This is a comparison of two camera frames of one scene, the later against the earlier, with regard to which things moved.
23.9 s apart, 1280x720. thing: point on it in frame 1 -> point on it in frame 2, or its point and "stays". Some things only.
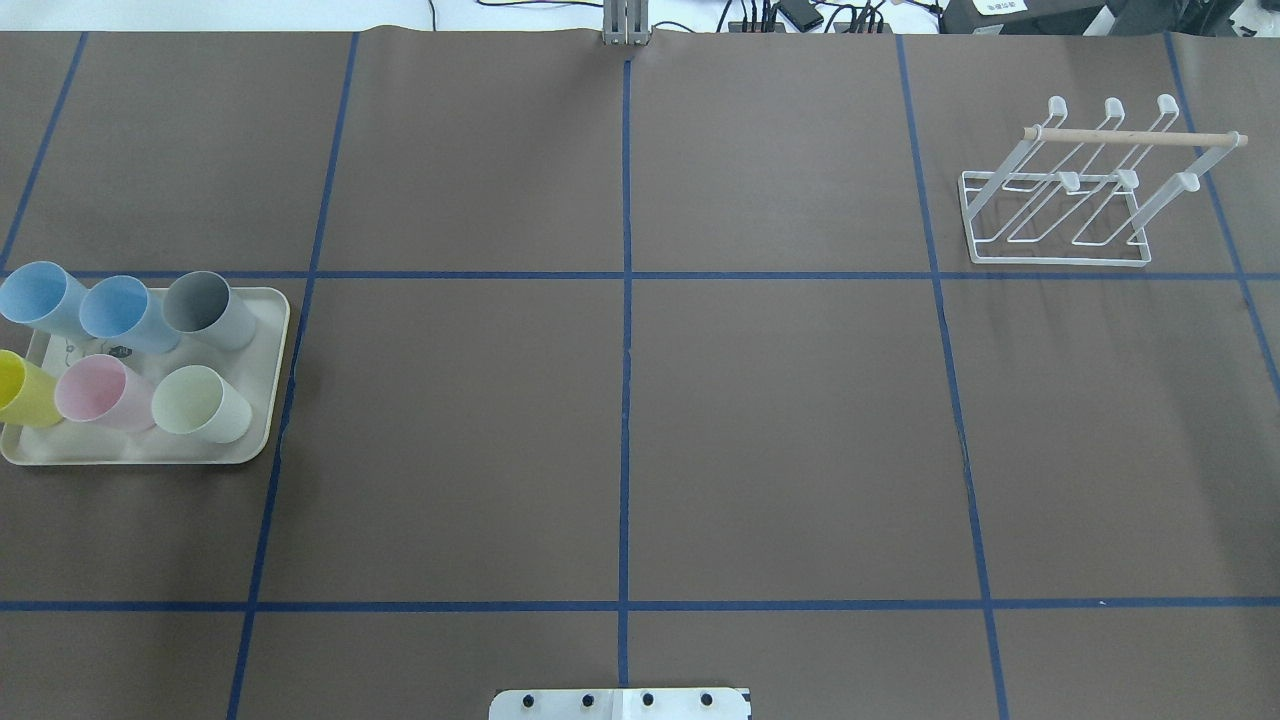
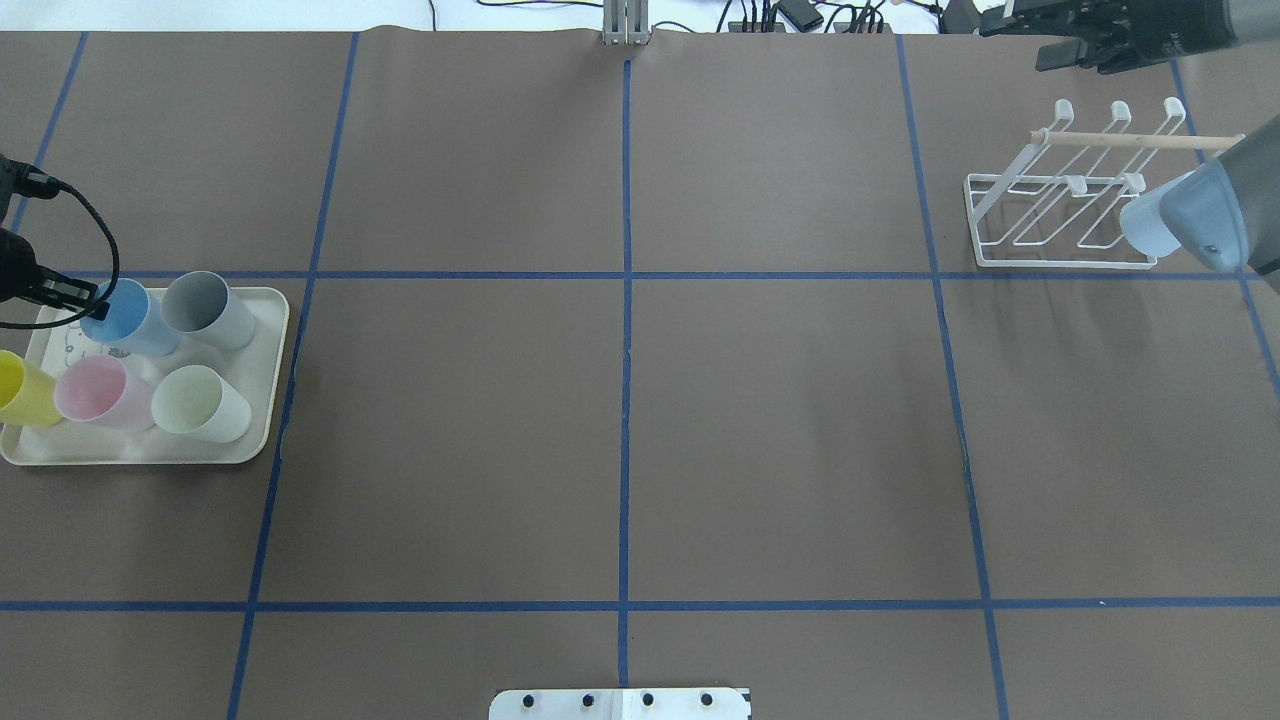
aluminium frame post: (626, 22) stays
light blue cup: (40, 294) -> (1142, 224)
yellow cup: (27, 392) stays
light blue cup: (120, 310) stays
